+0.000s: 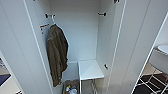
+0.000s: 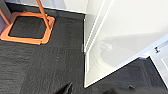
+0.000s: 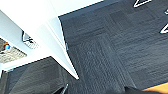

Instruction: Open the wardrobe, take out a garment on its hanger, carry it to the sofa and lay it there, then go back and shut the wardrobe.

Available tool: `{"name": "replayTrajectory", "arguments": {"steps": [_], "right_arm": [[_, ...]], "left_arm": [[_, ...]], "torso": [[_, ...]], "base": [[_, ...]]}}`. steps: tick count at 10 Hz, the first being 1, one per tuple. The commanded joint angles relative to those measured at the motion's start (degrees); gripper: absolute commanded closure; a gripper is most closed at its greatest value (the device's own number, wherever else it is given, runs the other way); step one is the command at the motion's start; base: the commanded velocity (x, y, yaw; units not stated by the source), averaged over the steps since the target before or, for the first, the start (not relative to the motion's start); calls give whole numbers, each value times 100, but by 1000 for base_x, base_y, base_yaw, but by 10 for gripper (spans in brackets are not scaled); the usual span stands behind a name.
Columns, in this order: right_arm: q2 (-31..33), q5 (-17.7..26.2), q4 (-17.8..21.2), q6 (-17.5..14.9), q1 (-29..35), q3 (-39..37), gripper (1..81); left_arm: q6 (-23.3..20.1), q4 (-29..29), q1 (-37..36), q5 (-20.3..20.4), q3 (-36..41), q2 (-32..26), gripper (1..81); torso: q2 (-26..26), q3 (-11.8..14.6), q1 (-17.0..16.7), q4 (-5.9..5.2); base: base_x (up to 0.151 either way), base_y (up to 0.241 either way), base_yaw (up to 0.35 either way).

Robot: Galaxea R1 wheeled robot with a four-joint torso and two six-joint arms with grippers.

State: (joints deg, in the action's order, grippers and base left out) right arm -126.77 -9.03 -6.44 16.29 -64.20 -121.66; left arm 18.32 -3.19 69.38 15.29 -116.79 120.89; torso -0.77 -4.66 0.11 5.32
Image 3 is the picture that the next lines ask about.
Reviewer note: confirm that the blue white bottle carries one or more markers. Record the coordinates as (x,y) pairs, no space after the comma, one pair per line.
(6,46)

